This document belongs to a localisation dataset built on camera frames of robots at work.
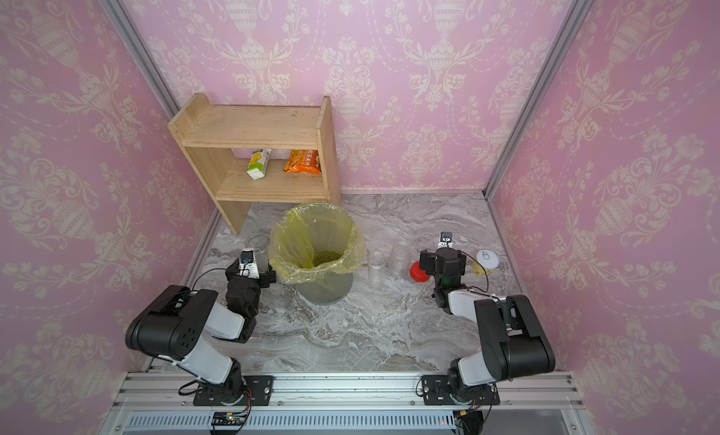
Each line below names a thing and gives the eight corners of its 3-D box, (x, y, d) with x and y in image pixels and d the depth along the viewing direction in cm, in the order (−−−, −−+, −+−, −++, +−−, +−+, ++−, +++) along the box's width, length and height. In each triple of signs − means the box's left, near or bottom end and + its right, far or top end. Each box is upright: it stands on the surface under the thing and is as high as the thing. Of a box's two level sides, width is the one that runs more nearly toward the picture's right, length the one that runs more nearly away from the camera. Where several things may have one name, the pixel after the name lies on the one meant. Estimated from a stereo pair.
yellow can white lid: (472, 276, 97) (477, 267, 93) (467, 258, 102) (472, 249, 98) (496, 276, 97) (502, 267, 93) (490, 258, 102) (495, 249, 98)
